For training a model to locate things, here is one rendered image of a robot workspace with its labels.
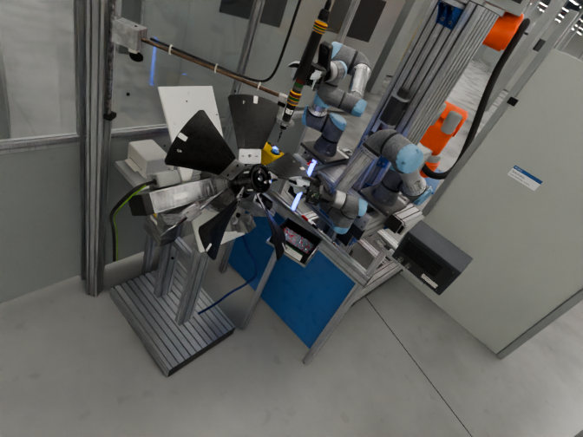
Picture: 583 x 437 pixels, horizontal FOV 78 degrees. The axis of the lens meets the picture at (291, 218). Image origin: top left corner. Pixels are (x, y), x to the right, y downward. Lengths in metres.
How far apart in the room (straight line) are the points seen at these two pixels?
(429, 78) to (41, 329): 2.41
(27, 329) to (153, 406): 0.78
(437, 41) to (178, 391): 2.23
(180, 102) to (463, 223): 2.31
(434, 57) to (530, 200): 1.34
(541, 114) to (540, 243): 0.88
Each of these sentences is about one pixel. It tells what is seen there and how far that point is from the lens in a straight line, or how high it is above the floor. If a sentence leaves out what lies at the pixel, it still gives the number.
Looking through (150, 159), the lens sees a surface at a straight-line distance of 1.83.
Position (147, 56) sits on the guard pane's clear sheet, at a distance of 1.86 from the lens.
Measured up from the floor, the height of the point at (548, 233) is 1.05.
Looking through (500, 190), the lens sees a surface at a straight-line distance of 2.99.
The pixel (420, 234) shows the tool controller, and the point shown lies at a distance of 1.58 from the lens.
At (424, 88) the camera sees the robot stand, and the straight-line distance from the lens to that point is 2.11.
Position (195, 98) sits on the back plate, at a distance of 1.65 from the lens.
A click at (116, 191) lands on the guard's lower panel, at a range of 2.15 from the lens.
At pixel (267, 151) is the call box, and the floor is 1.07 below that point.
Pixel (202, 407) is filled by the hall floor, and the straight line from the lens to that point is 2.16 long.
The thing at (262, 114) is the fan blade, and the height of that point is 1.39.
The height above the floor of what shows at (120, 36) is 1.51.
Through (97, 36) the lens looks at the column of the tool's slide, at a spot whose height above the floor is 1.49.
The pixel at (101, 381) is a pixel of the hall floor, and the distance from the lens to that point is 2.19.
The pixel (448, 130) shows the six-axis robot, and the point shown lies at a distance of 5.19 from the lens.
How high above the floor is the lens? 1.98
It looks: 36 degrees down
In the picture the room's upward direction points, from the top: 25 degrees clockwise
